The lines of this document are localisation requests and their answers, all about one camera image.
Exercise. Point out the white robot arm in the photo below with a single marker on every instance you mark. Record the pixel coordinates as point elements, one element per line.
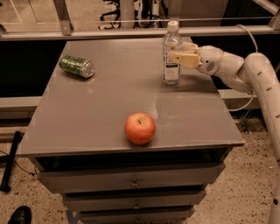
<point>253,73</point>

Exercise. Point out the black shoe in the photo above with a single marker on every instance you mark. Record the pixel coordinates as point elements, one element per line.
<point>22,215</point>

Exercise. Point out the grey drawer cabinet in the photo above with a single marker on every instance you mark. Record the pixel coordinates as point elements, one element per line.
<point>122,147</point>

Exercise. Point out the green soda can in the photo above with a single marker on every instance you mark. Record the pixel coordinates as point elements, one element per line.
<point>77,66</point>

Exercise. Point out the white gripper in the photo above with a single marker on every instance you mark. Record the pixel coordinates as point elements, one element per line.
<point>210,59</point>

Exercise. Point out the black stand leg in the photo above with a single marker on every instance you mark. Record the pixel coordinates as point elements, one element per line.
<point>8,160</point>

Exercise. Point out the red apple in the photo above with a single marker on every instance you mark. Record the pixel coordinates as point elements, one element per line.
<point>140,128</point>

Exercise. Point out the grey metal railing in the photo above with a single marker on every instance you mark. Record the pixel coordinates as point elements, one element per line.
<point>79,19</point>

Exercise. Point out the clear plastic water bottle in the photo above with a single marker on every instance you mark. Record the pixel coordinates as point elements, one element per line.
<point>172,43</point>

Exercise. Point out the black office chair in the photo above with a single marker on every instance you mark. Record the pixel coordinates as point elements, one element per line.
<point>111,19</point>

